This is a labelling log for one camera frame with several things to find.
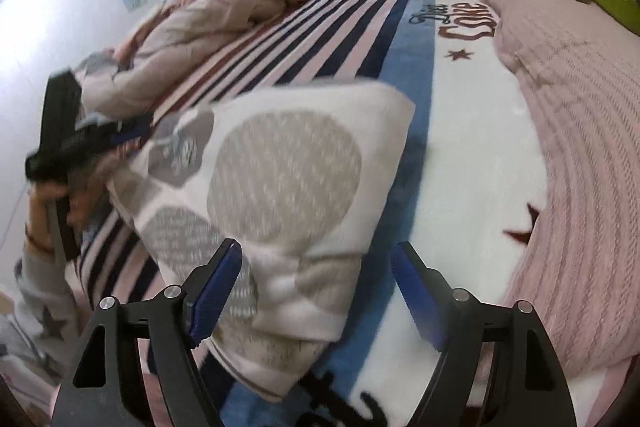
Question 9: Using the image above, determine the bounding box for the person's left hand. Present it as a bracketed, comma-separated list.
[25, 179, 111, 254]

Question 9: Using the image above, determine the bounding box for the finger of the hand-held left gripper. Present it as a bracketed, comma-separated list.
[75, 112, 156, 156]

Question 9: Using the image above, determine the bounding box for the beige pink duvet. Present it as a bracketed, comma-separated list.
[75, 0, 338, 118]

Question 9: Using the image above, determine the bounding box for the pink knitted blanket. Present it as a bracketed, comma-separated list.
[482, 0, 640, 378]

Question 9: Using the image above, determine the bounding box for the striped printed blanket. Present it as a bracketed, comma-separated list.
[65, 0, 616, 427]

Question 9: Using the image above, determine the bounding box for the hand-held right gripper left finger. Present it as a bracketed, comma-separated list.
[52, 238, 243, 427]

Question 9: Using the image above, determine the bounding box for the cream oval-patterned cover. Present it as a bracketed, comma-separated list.
[107, 79, 416, 403]

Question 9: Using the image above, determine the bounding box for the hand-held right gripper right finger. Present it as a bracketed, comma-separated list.
[391, 241, 578, 427]

